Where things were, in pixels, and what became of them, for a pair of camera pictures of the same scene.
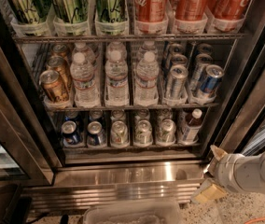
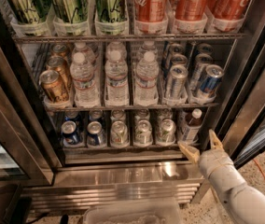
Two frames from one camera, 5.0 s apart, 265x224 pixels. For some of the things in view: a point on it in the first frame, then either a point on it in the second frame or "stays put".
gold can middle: (62, 66) stays put
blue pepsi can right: (96, 137) stays put
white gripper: (225, 172) → (214, 164)
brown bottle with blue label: (192, 126) stays put
